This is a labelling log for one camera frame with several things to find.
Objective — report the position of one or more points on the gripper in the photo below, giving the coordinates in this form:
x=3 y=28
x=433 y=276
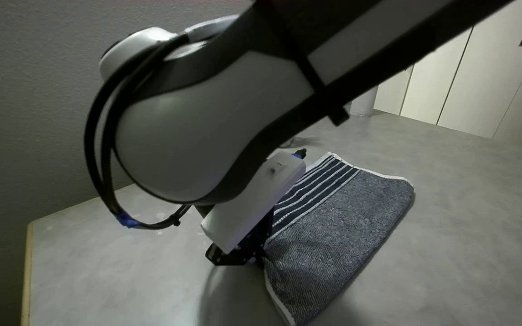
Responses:
x=263 y=228

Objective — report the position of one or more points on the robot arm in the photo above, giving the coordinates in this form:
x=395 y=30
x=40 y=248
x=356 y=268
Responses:
x=197 y=127

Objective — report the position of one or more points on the blue grey striped towel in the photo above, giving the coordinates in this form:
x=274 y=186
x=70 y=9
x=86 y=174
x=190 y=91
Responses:
x=333 y=226

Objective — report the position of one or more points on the white cylinder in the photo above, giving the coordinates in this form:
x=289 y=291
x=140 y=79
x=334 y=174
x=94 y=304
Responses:
x=363 y=103

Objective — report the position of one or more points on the white cabinet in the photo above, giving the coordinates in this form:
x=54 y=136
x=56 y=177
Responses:
x=478 y=77

